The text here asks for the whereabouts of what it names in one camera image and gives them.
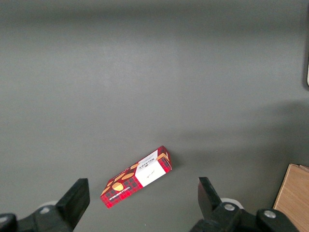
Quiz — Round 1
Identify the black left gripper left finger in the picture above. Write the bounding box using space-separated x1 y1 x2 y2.
0 178 91 232

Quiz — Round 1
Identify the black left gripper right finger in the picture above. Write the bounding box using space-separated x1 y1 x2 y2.
190 177 299 232

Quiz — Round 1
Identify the red tartan shortbread box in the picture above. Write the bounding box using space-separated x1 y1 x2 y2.
100 145 173 209

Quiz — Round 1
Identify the wooden board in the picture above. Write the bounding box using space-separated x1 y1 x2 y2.
272 163 309 232

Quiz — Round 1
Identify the white rounded flat board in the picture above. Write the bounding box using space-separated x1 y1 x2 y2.
303 58 309 91

